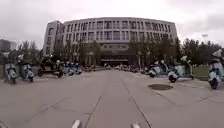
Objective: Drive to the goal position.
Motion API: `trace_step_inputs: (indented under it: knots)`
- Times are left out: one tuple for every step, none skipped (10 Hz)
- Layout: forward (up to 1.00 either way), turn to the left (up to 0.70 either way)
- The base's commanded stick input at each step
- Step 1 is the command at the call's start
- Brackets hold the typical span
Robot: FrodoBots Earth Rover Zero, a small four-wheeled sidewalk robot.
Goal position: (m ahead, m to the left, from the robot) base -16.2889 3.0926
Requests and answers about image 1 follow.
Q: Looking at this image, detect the row of dark trees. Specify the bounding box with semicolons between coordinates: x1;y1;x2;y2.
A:
49;36;224;68

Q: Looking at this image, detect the large pale curved building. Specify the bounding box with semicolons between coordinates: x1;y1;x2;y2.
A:
42;17;179;67

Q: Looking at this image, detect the grey banded building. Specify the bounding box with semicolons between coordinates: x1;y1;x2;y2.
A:
0;38;18;53

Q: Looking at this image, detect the round dark manhole cover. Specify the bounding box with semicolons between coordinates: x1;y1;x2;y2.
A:
147;83;174;91

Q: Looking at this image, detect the tall lamp pole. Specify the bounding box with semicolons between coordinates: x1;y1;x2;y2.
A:
200;33;209;44

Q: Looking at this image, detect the grass strip with kerb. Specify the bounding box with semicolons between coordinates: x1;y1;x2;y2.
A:
192;65;211;81

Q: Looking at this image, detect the grey paved plaza ground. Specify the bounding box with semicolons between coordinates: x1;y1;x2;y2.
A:
0;68;224;128

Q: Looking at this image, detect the clump of trees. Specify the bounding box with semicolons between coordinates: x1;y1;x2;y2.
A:
9;39;43;66

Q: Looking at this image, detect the row of parked scooters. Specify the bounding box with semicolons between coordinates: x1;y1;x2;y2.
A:
139;49;224;91
2;54;84;85

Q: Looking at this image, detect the robot's own part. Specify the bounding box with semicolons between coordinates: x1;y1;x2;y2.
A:
131;122;141;128
71;119;82;128

